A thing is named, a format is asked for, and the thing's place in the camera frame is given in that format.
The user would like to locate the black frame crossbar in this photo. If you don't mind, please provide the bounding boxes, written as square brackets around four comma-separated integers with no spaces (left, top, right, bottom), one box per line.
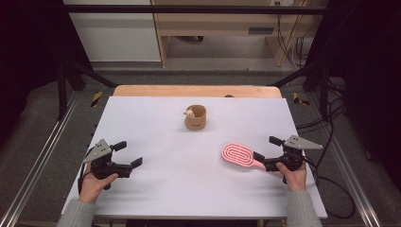
[64,4,332,15]

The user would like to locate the person's right hand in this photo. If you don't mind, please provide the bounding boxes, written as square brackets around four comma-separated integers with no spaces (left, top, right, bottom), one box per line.
[275,160,307,193]

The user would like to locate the black floor cables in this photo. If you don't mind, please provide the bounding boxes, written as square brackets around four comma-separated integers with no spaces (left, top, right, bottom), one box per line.
[296,79,348,135]

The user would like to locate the hanging black cables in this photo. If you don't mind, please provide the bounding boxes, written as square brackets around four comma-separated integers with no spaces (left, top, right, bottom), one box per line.
[275,1,318,69]

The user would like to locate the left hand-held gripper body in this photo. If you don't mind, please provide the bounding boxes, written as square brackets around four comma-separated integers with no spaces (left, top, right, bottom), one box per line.
[82,138,133,191]

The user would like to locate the white cabinet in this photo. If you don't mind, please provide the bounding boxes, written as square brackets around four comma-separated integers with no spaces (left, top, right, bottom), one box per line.
[62,0,162,62]

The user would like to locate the pink hairbrush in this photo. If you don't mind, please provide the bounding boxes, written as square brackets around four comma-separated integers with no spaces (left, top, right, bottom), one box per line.
[221,143,267,169]

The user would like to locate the light wooden desk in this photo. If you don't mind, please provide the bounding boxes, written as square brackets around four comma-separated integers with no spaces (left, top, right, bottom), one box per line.
[150,0,329,68]

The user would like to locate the person's left hand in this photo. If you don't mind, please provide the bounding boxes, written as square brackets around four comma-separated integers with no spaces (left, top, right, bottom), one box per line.
[78,162,120,204]

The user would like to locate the black metal stand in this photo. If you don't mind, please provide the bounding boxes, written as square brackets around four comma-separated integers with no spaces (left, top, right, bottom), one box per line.
[56,59,118,121]
[270,61,331,119]

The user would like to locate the dark curtain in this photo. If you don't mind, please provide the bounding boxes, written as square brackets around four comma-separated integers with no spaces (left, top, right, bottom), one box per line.
[305,0,401,185]
[0,0,93,140]

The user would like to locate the silver metal rail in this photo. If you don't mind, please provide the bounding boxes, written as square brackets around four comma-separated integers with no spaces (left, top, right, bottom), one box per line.
[0,91,81,227]
[306,94,383,227]

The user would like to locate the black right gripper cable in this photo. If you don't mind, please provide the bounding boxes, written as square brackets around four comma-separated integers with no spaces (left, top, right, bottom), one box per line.
[302,155,357,220]

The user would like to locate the brown wooden holder cup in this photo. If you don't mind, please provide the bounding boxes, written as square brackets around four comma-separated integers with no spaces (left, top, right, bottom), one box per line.
[183,104,207,131]

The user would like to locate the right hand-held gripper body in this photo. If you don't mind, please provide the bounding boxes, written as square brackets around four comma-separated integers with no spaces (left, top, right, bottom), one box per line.
[263,134,324,185]

